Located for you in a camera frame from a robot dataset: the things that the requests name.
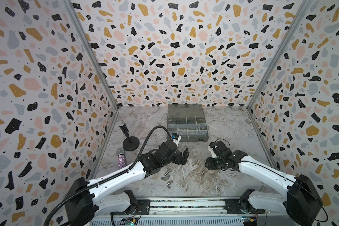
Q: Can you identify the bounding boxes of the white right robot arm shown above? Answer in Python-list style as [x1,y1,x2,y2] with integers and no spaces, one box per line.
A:
[205,140,323,226]

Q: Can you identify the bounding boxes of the grey compartment organizer box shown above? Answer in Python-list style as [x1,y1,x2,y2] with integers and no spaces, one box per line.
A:
[167,103,209,142]

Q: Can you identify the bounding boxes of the black corrugated cable hose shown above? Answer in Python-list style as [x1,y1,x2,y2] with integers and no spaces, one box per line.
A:
[43,125,173,226]

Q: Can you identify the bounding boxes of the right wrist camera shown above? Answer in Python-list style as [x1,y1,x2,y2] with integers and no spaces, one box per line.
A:
[208,146,217,158]

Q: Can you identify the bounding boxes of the green circuit board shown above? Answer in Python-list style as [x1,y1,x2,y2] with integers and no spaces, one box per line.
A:
[119,218,138,226]

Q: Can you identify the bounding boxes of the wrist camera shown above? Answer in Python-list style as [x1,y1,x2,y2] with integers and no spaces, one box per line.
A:
[208,146,217,158]
[171,133,181,146]

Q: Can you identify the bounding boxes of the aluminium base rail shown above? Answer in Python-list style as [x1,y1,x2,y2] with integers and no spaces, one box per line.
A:
[89,197,296,226]

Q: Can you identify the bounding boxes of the glitter handheld microphone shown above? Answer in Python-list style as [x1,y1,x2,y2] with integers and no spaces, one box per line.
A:
[117,148,127,169]

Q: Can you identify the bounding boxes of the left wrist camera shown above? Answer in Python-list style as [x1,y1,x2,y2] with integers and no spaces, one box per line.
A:
[171,133,181,146]

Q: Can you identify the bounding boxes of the black microphone stand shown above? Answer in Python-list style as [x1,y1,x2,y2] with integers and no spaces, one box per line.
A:
[119,124,139,151]

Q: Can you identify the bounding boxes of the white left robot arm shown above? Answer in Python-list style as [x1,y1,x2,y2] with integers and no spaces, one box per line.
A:
[64,140,189,226]

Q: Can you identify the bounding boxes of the silver bolt near rail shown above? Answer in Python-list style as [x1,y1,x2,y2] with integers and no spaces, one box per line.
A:
[167,180,174,189]

